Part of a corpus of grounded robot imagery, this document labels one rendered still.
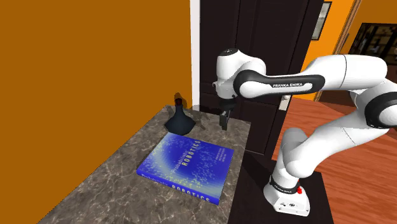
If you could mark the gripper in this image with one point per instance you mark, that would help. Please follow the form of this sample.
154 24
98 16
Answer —
228 104

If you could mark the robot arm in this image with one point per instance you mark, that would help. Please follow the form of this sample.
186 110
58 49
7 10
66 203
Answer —
338 73

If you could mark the dark blue flask vase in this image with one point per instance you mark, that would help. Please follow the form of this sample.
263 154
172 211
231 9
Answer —
179 122

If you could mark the blue book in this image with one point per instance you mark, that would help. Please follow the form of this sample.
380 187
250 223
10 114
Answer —
187 164

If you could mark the black robot stand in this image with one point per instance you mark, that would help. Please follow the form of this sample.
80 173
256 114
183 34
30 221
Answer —
257 198

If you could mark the black door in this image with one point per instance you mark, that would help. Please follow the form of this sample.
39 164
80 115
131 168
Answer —
266 37

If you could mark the dark framed window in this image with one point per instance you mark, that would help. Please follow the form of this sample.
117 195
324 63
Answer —
373 42

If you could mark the framed wall picture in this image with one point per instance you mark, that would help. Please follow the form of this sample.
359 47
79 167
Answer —
320 20

